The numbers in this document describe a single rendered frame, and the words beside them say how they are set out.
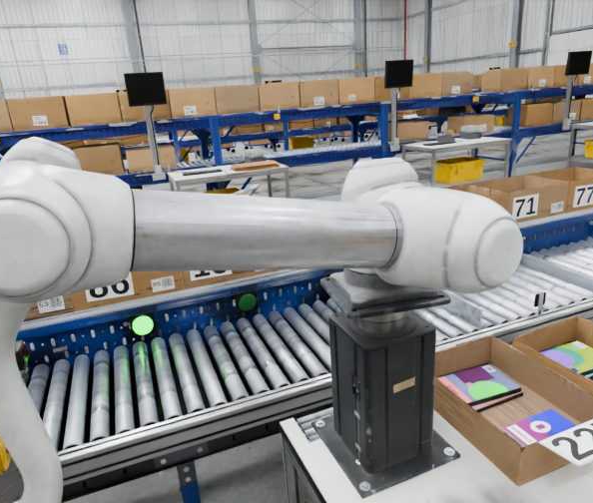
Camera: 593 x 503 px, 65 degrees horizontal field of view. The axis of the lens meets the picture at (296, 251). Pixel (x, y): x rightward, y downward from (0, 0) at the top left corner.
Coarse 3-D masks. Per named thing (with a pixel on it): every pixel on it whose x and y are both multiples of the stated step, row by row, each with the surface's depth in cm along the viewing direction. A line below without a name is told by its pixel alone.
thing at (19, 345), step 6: (18, 342) 102; (24, 342) 104; (18, 348) 100; (24, 348) 102; (18, 354) 99; (24, 354) 101; (18, 360) 99; (24, 360) 100; (18, 366) 100; (24, 366) 100
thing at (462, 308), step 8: (456, 296) 173; (448, 304) 179; (456, 304) 174; (464, 304) 170; (472, 304) 166; (456, 312) 175; (464, 312) 171; (472, 312) 166; (480, 312) 162; (472, 320) 167; (480, 320) 164; (480, 328) 165
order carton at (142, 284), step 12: (132, 276) 169; (144, 276) 170; (156, 276) 172; (180, 276) 175; (144, 288) 172; (180, 288) 177; (72, 300) 164; (84, 300) 165; (96, 300) 166; (108, 300) 168; (120, 300) 170
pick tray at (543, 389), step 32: (448, 352) 133; (480, 352) 137; (512, 352) 131; (544, 384) 122; (576, 384) 113; (448, 416) 117; (480, 416) 105; (512, 416) 117; (576, 416) 114; (480, 448) 107; (512, 448) 97; (544, 448) 97; (512, 480) 99
